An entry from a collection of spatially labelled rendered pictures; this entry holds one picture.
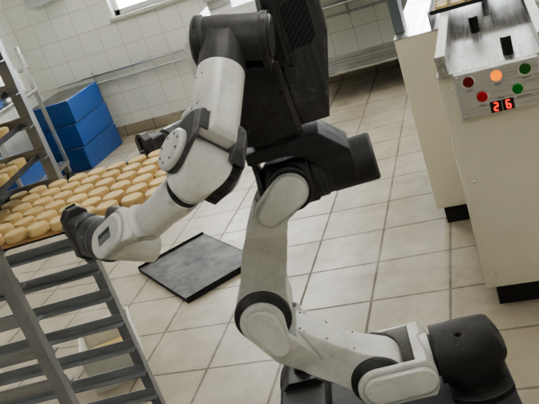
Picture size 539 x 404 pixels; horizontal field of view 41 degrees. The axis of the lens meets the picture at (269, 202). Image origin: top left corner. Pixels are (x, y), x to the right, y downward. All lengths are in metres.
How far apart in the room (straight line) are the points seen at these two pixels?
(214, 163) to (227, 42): 0.24
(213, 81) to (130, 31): 5.38
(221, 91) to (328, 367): 0.89
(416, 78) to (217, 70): 1.77
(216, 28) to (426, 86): 1.72
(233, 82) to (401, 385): 0.94
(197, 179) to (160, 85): 5.47
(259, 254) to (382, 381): 0.45
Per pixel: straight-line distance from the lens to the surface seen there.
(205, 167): 1.22
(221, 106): 1.24
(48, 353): 1.76
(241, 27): 1.37
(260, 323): 1.78
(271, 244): 1.71
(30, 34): 7.10
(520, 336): 2.46
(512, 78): 2.24
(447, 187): 3.14
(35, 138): 2.03
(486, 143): 2.33
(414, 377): 1.88
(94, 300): 2.19
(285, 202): 1.64
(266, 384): 2.57
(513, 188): 2.39
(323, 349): 1.88
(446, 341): 1.90
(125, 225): 1.33
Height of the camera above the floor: 1.43
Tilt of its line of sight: 21 degrees down
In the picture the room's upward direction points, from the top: 19 degrees counter-clockwise
